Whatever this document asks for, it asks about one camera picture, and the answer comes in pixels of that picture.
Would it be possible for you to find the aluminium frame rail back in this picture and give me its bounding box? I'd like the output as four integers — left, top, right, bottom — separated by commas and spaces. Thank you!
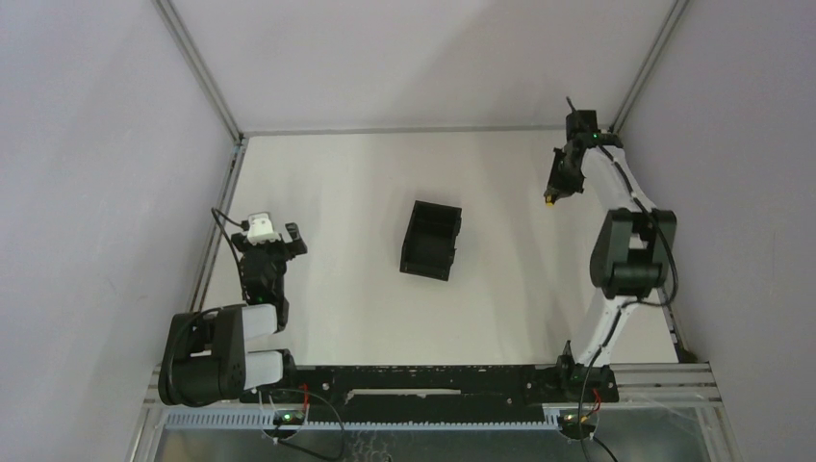
242, 124, 565, 139

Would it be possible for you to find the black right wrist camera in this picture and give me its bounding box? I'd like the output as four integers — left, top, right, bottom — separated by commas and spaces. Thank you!
565, 96, 599, 141

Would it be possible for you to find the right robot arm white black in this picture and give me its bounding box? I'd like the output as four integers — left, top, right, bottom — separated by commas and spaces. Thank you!
544, 130, 677, 400

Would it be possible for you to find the black cable base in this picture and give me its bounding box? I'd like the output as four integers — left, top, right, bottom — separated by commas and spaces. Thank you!
258, 387, 348, 462
560, 382, 620, 462

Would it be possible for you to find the aluminium front frame rail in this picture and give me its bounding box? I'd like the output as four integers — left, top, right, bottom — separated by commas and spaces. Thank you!
612, 363, 722, 408

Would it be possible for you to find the aluminium frame rail right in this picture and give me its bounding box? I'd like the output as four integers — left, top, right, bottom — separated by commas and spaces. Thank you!
609, 0, 692, 134

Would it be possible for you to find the black cable right base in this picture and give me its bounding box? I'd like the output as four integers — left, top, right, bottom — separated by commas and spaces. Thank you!
560, 382, 620, 462

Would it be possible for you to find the black cable left base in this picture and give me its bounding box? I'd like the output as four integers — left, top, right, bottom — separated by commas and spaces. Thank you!
258, 387, 348, 462

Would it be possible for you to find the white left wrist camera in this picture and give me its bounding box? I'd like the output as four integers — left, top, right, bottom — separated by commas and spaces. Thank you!
246, 212, 282, 245

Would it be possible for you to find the aluminium frame rail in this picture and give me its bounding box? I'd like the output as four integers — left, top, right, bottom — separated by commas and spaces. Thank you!
609, 0, 692, 134
242, 124, 565, 139
612, 363, 722, 408
152, 0, 243, 144

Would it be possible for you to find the white slotted cable duct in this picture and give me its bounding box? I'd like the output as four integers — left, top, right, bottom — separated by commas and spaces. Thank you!
162, 407, 566, 431

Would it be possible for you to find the aluminium frame rail left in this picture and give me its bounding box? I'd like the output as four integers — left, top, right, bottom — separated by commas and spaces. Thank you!
152, 0, 243, 144

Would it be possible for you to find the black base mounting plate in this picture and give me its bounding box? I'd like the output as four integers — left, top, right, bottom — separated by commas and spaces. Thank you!
240, 365, 620, 424

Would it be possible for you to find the black plastic bin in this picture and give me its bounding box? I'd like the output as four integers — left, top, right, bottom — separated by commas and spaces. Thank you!
399, 200, 462, 281

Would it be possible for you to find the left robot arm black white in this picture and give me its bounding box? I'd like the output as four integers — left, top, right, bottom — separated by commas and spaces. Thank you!
158, 218, 308, 407

